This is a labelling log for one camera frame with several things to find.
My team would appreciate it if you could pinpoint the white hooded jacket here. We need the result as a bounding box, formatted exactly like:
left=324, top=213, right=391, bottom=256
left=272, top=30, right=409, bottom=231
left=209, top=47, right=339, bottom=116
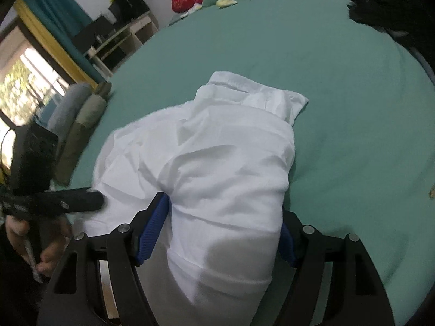
left=74, top=71, right=307, bottom=325

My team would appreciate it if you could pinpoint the black clothes pile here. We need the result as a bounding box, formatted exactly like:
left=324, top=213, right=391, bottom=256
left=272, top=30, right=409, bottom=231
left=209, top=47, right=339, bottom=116
left=348, top=0, right=434, bottom=53

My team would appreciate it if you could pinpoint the left hand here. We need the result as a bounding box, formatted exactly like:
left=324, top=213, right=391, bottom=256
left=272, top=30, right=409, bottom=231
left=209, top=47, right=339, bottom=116
left=4, top=215, right=72, bottom=277

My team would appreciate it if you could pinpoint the grey folded sweater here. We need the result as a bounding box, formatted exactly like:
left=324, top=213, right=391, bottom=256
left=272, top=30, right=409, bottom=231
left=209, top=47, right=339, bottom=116
left=46, top=83, right=93, bottom=144

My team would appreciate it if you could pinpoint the olive folded garment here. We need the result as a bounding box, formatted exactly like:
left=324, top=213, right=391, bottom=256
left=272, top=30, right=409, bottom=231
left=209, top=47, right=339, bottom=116
left=53, top=81, right=112, bottom=187

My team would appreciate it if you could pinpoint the green bed sheet mattress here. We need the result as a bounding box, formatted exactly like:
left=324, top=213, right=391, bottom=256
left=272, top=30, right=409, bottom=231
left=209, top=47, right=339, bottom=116
left=72, top=0, right=434, bottom=325

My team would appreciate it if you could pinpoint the white computer desk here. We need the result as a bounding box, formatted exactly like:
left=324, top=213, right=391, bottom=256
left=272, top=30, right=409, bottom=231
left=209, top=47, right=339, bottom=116
left=86, top=11, right=159, bottom=79

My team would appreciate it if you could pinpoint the black monitor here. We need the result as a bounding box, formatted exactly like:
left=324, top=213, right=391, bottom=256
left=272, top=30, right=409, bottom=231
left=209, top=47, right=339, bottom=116
left=72, top=15, right=114, bottom=54

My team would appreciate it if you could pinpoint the yellow curtain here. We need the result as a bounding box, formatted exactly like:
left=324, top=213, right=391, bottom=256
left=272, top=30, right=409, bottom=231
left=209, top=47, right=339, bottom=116
left=13, top=0, right=97, bottom=90

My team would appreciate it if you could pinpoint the teal curtain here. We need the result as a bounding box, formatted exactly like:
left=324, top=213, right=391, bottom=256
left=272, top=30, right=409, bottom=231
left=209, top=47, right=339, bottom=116
left=24, top=0, right=103, bottom=85

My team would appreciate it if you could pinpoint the black computer tower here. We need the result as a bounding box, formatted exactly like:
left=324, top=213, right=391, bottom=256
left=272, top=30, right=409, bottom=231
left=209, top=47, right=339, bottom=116
left=109, top=0, right=150, bottom=25

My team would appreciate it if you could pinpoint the white paper on bed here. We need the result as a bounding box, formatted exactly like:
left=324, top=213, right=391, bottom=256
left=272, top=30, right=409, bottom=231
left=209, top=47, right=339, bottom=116
left=180, top=3, right=202, bottom=18

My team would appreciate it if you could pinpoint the yellow small cloth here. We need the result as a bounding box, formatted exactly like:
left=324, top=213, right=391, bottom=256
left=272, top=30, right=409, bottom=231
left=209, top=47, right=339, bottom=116
left=215, top=0, right=237, bottom=8

